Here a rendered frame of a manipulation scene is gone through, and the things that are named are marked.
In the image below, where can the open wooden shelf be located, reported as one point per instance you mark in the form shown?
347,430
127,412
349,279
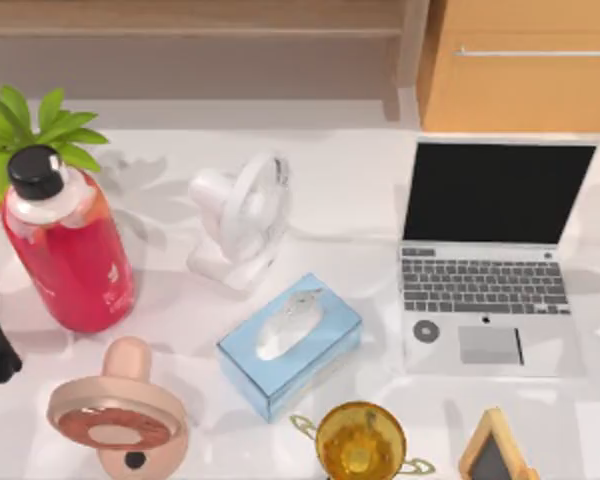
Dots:
195,50

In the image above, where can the pink round hand fan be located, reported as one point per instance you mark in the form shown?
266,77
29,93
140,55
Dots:
115,420

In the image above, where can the green potted plant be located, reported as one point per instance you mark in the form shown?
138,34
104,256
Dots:
10,127

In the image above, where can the white desk fan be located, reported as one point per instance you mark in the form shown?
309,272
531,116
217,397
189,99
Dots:
245,220

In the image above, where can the gold trophy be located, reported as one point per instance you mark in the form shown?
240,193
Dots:
360,445

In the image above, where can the light blue tissue box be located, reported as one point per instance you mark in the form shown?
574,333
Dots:
290,345

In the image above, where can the red bottle with black cap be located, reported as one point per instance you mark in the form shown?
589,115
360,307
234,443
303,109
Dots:
75,260

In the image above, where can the silver laptop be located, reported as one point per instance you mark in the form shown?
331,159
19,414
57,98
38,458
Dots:
485,280

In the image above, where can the wooden framed blackboard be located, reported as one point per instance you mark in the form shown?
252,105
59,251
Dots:
495,452

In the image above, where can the wooden cupboard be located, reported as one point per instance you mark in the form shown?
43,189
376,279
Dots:
520,80

